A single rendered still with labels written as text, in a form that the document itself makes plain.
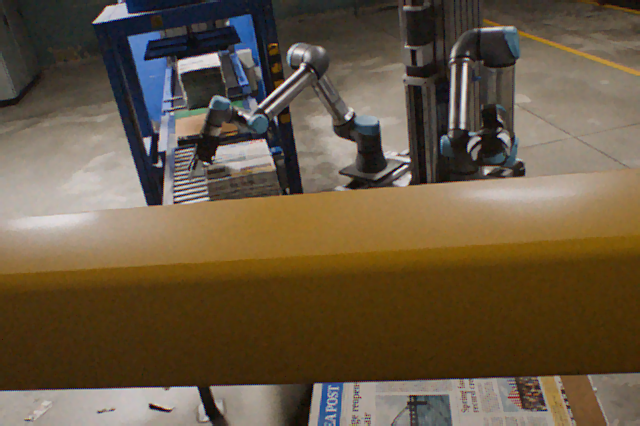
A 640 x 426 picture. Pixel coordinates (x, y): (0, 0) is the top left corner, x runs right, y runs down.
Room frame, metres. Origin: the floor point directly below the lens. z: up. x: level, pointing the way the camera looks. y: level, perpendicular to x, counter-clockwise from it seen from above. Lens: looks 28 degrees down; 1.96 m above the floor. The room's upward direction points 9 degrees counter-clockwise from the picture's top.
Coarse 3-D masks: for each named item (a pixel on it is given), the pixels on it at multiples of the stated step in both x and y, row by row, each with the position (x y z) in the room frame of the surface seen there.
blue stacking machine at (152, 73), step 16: (240, 16) 5.70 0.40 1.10; (160, 32) 5.60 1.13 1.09; (176, 32) 5.62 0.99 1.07; (240, 32) 5.70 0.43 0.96; (144, 48) 5.58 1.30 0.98; (224, 48) 5.90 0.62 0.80; (240, 48) 5.69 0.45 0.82; (144, 64) 5.58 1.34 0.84; (160, 64) 5.60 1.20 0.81; (256, 64) 5.70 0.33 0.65; (144, 80) 5.57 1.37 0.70; (160, 80) 5.59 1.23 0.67; (160, 96) 5.58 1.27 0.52; (256, 96) 5.70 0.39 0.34; (160, 112) 5.58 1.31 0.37; (160, 128) 5.57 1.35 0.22
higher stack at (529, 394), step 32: (320, 384) 0.71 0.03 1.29; (352, 384) 0.70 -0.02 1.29; (384, 384) 0.69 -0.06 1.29; (416, 384) 0.68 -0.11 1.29; (448, 384) 0.67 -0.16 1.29; (480, 384) 0.66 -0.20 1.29; (512, 384) 0.65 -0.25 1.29; (544, 384) 0.64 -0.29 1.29; (320, 416) 0.64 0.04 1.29; (352, 416) 0.63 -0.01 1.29; (384, 416) 0.62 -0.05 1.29; (416, 416) 0.61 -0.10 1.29; (448, 416) 0.60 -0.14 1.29; (480, 416) 0.60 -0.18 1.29; (512, 416) 0.59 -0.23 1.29; (544, 416) 0.58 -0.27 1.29
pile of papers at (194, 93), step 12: (192, 60) 4.35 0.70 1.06; (204, 60) 4.29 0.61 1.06; (216, 60) 4.22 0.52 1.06; (180, 72) 4.05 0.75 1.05; (192, 72) 4.06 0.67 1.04; (204, 72) 4.07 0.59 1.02; (216, 72) 4.08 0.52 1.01; (192, 84) 4.06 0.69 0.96; (204, 84) 4.07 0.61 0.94; (216, 84) 4.09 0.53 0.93; (192, 96) 4.06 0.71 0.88; (204, 96) 4.07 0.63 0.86
